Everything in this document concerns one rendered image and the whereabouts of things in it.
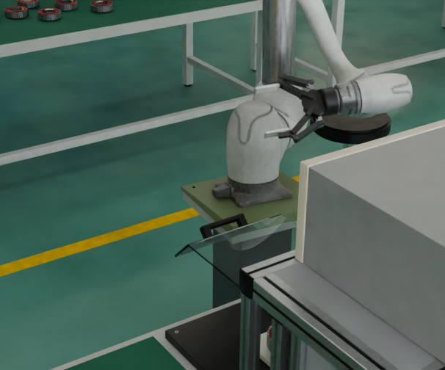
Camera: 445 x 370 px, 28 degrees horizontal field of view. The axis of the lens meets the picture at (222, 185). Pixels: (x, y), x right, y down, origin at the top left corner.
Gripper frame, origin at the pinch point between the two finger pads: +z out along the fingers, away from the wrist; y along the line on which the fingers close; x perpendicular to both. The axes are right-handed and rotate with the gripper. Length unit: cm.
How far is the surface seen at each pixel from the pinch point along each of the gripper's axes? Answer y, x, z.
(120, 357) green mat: 62, -14, 48
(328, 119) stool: -49, 118, -49
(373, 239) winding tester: 63, -76, 1
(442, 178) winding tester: 53, -74, -14
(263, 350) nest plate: 67, -19, 16
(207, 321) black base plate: 56, -9, 26
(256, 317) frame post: 66, -47, 20
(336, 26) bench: -150, 218, -94
